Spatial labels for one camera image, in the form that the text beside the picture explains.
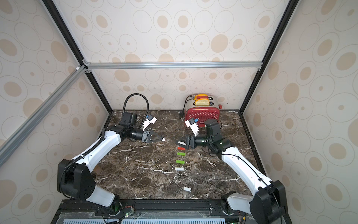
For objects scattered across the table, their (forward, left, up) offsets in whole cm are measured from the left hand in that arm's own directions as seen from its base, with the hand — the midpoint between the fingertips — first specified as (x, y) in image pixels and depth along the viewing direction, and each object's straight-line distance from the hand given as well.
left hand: (162, 139), depth 71 cm
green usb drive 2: (-1, -9, -25) cm, 27 cm away
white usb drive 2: (-17, -14, -25) cm, 34 cm away
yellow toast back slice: (+41, -24, -4) cm, 47 cm away
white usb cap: (+1, 0, -1) cm, 2 cm away
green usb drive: (+5, -10, -26) cm, 28 cm away
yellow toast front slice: (+34, -24, -5) cm, 42 cm away
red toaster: (+29, -25, -10) cm, 39 cm away
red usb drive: (+9, -10, -26) cm, 29 cm away
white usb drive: (-5, -9, -26) cm, 28 cm away
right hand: (-3, -8, -1) cm, 9 cm away
